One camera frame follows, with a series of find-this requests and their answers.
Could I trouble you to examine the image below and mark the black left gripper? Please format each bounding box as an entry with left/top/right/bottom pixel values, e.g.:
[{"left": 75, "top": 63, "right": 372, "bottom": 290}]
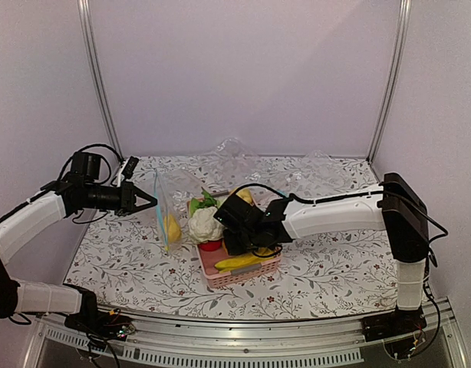
[{"left": 84, "top": 180, "right": 157, "bottom": 216}]

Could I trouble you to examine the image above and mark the clear zip top bag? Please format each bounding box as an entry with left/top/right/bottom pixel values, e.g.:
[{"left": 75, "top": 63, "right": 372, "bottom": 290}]
[{"left": 153, "top": 169, "right": 203, "bottom": 255}]

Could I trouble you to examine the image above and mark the white toy cauliflower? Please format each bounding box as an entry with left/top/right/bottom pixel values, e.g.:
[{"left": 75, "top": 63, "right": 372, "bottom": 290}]
[{"left": 188, "top": 189, "right": 224, "bottom": 244}]

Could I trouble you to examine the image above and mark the yellow toy lemon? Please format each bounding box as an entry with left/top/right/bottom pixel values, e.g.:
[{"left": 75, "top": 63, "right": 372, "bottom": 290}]
[{"left": 163, "top": 213, "right": 182, "bottom": 244}]

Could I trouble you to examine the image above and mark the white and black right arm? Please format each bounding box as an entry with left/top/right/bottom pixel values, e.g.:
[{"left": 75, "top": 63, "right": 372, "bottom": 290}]
[{"left": 213, "top": 172, "right": 430, "bottom": 334}]

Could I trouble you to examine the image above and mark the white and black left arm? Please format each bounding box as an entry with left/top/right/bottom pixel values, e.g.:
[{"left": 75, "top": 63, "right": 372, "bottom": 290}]
[{"left": 0, "top": 146, "right": 157, "bottom": 333}]

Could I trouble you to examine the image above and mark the crumpled clear plastic bag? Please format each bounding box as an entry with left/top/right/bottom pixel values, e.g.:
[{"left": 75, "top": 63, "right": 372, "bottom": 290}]
[{"left": 203, "top": 137, "right": 259, "bottom": 170}]

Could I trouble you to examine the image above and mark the red toy fruit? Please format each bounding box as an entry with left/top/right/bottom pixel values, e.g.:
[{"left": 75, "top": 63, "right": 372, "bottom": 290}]
[{"left": 198, "top": 239, "right": 222, "bottom": 251}]

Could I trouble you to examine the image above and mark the yellow toy banana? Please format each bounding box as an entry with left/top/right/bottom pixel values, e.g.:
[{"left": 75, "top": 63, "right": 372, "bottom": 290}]
[{"left": 214, "top": 248, "right": 273, "bottom": 272}]

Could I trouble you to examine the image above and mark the pink perforated plastic basket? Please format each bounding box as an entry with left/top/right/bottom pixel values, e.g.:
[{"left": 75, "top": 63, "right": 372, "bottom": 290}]
[{"left": 196, "top": 189, "right": 288, "bottom": 288}]

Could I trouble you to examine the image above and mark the pale yellow toy apple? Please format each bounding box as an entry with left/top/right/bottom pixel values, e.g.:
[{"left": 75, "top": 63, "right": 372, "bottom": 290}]
[{"left": 236, "top": 188, "right": 254, "bottom": 205}]

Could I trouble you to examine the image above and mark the floral patterned table mat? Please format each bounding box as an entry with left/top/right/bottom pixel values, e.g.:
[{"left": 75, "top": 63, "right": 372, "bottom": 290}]
[{"left": 65, "top": 154, "right": 397, "bottom": 320}]

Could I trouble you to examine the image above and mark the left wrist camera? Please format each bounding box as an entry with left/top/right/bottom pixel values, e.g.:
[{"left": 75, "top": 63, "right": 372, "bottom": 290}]
[{"left": 120, "top": 156, "right": 140, "bottom": 179}]

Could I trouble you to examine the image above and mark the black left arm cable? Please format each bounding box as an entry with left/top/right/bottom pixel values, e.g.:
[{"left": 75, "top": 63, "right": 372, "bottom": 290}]
[{"left": 57, "top": 143, "right": 124, "bottom": 185}]

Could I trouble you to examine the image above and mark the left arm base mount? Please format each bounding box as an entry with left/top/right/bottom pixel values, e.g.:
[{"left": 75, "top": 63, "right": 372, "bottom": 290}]
[{"left": 64, "top": 284, "right": 136, "bottom": 341}]

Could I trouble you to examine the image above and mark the aluminium front frame rail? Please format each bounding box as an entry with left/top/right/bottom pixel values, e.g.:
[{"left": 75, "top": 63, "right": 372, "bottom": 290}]
[{"left": 23, "top": 298, "right": 469, "bottom": 367}]

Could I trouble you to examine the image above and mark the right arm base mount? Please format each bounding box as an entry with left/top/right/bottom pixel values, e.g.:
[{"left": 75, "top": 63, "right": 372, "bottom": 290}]
[{"left": 361, "top": 307, "right": 427, "bottom": 360}]

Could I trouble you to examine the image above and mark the aluminium left corner post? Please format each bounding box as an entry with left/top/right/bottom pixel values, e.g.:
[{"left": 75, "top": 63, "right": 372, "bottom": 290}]
[{"left": 77, "top": 0, "right": 123, "bottom": 157}]

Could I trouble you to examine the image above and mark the aluminium corner post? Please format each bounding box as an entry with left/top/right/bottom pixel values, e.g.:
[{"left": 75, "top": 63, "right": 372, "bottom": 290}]
[
  {"left": 77, "top": 0, "right": 123, "bottom": 157},
  {"left": 367, "top": 0, "right": 412, "bottom": 165}
]

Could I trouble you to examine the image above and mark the aluminium right corner post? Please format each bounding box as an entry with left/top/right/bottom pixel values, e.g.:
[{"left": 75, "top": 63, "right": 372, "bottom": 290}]
[{"left": 367, "top": 0, "right": 412, "bottom": 165}]

